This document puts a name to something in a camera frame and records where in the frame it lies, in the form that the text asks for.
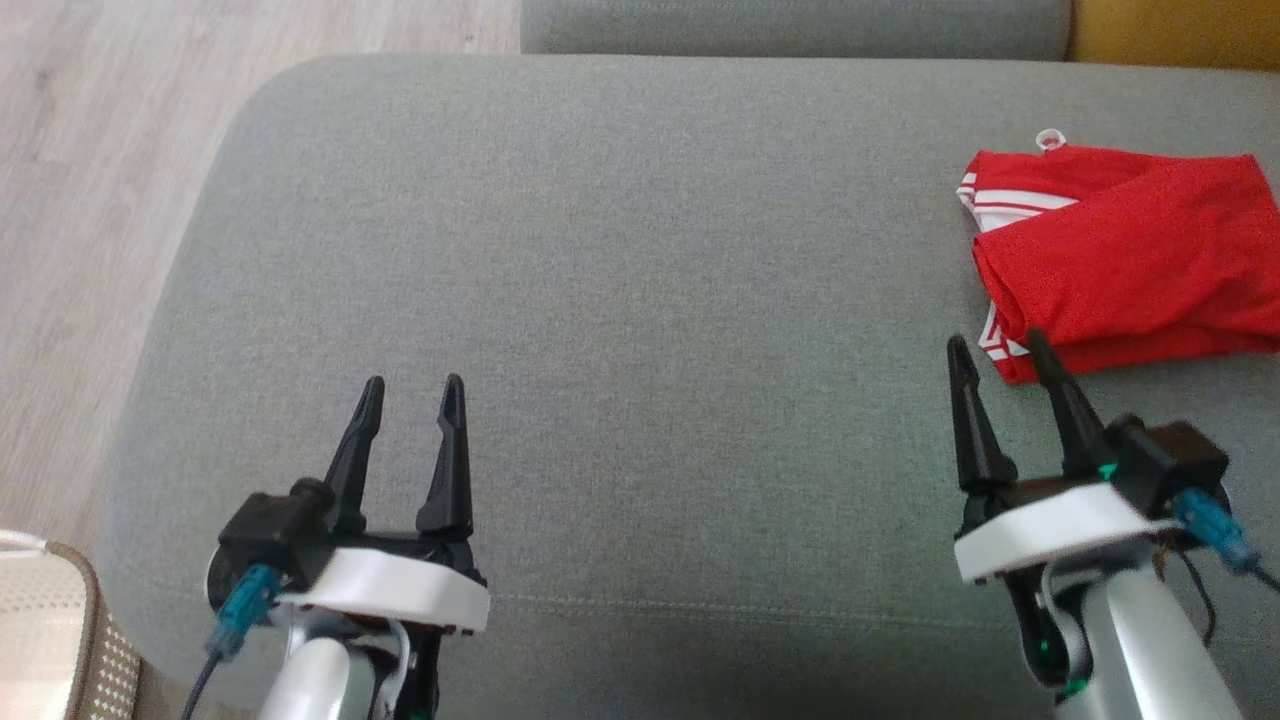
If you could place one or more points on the beige perforated laundry basket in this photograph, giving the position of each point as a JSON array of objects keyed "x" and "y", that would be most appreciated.
[{"x": 45, "y": 640}]

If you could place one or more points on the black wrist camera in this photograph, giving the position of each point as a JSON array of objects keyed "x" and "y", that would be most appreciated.
[
  {"x": 270, "y": 530},
  {"x": 1165, "y": 465}
]

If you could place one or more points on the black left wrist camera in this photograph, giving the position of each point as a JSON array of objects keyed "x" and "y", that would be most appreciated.
[{"x": 270, "y": 530}]

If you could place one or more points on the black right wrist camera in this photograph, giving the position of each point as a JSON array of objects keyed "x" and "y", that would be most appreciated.
[{"x": 1165, "y": 465}]

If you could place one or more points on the red jersey with white sleeves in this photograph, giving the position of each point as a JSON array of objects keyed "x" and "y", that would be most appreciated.
[{"x": 1150, "y": 260}]

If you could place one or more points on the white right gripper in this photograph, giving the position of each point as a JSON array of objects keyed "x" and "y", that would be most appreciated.
[{"x": 1060, "y": 525}]

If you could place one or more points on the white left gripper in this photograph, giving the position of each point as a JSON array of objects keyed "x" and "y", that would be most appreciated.
[{"x": 400, "y": 590}]

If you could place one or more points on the large grey sofa chaise cushion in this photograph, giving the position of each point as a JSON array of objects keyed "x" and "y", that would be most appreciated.
[{"x": 600, "y": 350}]

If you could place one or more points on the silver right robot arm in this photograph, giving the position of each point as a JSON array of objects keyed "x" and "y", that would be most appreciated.
[{"x": 1150, "y": 660}]

